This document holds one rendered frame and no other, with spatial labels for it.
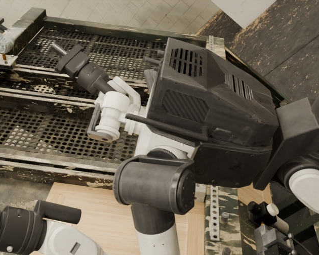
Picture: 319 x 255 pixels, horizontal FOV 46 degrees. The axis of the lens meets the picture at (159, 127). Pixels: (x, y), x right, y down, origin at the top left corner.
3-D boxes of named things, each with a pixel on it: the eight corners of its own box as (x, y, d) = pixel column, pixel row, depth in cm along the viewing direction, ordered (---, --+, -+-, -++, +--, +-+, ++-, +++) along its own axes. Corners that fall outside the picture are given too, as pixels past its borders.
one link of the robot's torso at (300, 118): (360, 92, 92) (292, 72, 90) (379, 123, 81) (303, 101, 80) (303, 171, 108) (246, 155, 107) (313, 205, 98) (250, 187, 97)
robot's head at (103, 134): (125, 106, 94) (96, 99, 94) (116, 137, 90) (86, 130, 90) (126, 117, 99) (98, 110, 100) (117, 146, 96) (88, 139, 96)
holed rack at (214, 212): (219, 241, 122) (220, 240, 121) (210, 240, 122) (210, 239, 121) (213, 36, 253) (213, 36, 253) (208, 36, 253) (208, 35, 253)
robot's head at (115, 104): (140, 98, 95) (106, 88, 95) (129, 134, 91) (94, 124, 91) (136, 109, 101) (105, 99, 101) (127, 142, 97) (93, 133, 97)
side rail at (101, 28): (203, 55, 253) (206, 40, 247) (44, 35, 257) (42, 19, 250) (204, 50, 260) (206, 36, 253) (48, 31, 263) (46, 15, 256)
